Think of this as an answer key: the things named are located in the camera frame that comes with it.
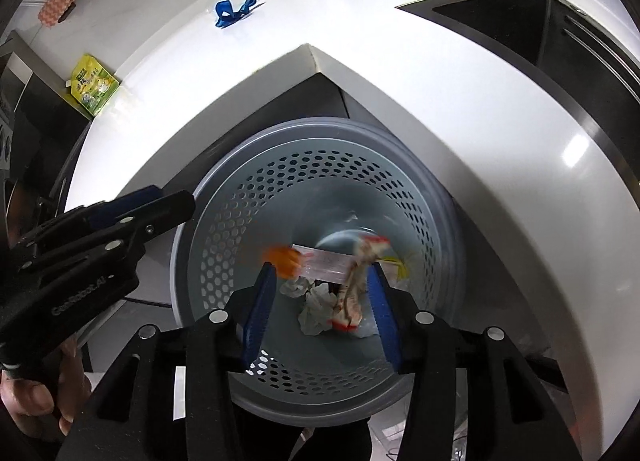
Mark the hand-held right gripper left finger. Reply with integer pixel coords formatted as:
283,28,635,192
60,261,279,461

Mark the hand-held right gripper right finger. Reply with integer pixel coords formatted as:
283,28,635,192
367,261,586,461

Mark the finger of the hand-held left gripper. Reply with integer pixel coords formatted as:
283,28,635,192
84,185,164,228
100,190,197,243

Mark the red and white snack wrapper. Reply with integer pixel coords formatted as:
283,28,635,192
332,235,392,333

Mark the printed white paper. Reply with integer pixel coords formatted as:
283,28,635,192
280,276,314,298

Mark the white tissue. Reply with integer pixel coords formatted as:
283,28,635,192
297,286,337,338

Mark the orange peel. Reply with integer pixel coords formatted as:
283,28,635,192
264,245,304,278

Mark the pink and white box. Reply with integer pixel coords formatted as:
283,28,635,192
292,243,362,285

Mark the grey perforated trash bin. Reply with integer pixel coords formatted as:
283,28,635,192
169,116,464,425

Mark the person's left hand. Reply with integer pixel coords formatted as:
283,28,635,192
0,337,94,443

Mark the yellow wrapper piece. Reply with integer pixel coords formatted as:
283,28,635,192
386,255,412,283

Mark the yellow-green seasoning packet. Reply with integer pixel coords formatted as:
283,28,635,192
66,53,121,117

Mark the black sink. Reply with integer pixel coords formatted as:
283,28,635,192
394,0,640,108

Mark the blue ribbon strap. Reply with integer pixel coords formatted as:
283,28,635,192
214,0,259,30

